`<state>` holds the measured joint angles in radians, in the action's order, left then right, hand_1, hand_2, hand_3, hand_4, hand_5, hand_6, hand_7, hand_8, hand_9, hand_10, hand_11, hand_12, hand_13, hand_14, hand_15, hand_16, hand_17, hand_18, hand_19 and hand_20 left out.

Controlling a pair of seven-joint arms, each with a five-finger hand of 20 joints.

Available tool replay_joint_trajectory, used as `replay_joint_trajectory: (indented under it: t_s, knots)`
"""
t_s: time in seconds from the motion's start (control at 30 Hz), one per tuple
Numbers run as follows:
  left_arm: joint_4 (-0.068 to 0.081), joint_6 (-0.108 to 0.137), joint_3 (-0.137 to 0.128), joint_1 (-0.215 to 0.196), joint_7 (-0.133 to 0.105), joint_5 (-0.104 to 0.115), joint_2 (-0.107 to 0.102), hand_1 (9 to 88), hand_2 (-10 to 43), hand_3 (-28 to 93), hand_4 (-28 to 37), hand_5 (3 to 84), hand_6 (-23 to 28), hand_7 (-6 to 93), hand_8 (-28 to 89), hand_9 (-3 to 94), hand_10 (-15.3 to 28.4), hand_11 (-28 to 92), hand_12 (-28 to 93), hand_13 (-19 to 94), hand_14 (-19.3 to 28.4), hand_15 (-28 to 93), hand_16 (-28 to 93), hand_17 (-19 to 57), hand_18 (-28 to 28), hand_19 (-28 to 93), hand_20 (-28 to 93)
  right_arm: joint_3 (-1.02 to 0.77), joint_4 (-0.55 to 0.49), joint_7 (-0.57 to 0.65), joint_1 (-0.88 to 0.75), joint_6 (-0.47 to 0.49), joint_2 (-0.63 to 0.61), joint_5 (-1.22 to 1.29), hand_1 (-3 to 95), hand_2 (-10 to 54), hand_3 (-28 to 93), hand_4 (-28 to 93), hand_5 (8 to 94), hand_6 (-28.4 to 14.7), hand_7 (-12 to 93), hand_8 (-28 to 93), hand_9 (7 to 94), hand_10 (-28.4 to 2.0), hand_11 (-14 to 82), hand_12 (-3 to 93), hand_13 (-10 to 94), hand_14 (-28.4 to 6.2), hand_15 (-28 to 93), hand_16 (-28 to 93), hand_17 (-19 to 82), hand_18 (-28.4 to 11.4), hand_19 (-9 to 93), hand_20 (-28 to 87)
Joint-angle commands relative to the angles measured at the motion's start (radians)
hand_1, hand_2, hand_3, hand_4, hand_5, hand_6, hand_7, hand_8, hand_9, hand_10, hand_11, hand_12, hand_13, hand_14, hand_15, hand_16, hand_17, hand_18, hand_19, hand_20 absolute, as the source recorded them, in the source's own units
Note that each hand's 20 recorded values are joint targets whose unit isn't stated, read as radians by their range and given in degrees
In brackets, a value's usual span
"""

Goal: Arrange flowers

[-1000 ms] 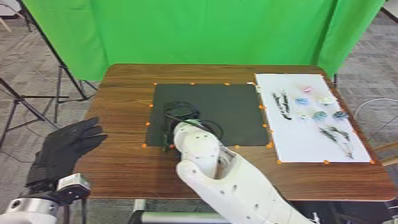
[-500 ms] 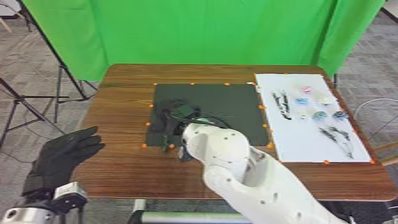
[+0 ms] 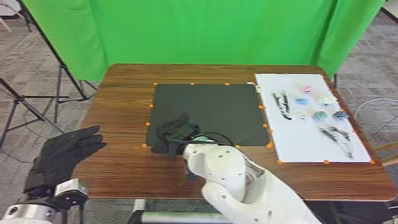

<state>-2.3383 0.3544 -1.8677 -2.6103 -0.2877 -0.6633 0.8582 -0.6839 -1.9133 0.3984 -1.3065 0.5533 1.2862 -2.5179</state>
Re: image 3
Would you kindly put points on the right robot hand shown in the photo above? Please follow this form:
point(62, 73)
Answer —
point(171, 133)

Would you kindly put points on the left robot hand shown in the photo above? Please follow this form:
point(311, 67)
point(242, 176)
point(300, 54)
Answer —
point(62, 155)

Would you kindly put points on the pink flower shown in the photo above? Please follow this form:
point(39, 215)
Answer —
point(306, 89)

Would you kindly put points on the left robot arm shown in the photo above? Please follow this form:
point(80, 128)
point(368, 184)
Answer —
point(36, 210)

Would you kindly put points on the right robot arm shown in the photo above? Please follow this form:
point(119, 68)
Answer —
point(236, 186)

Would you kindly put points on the dark mat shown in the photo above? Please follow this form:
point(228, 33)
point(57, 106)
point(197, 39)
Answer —
point(219, 110)

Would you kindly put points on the black tripod stand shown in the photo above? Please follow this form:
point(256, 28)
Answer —
point(23, 106)
point(69, 83)

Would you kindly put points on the green sprig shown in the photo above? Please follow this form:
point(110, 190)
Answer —
point(276, 99)
point(284, 101)
point(286, 117)

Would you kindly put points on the white sheet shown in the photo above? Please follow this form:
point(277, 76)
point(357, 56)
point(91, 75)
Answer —
point(302, 146)

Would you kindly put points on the small white flower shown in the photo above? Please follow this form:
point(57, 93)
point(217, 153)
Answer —
point(304, 115)

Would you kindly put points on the blue flower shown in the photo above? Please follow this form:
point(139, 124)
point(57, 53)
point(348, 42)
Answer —
point(300, 100)
point(320, 115)
point(340, 115)

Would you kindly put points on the pale grey bar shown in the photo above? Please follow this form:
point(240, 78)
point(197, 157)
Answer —
point(178, 217)

